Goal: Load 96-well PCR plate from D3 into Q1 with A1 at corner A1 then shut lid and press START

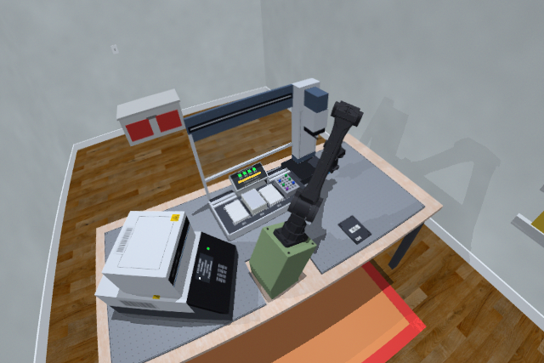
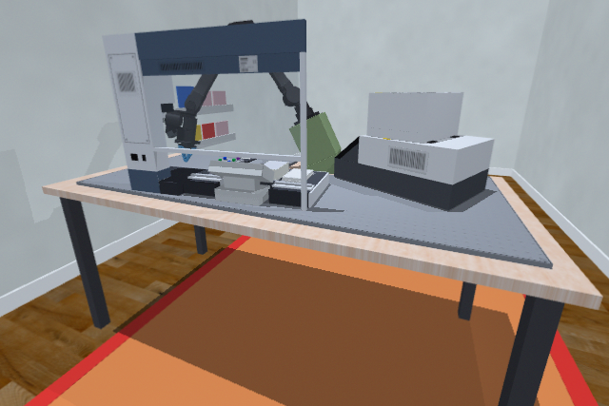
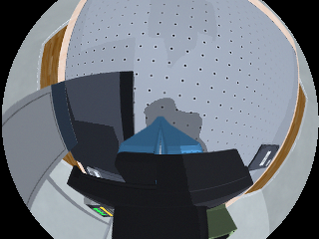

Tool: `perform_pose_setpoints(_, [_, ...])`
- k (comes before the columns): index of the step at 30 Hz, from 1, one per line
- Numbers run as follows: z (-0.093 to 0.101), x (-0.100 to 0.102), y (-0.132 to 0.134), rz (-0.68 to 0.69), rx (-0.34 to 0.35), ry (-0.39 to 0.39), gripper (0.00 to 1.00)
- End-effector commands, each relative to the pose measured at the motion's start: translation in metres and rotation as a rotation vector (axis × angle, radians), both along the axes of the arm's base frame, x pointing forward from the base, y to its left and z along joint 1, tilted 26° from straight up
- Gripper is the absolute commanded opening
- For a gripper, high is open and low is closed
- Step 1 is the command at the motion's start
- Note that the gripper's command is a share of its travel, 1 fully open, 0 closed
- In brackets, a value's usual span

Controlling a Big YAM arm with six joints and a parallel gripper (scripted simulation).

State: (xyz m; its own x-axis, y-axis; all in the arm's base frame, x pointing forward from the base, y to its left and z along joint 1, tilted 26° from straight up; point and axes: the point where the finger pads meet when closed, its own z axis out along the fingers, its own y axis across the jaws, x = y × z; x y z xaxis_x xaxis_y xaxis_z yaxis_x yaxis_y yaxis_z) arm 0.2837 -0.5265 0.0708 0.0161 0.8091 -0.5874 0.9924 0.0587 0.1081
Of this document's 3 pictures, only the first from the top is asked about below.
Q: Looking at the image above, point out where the white lab instrument with black keypad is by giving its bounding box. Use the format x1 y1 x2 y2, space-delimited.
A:
94 211 239 320

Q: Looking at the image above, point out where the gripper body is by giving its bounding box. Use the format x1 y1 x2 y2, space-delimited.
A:
329 163 339 173

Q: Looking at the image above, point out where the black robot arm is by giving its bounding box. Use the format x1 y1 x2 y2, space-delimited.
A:
273 101 364 247

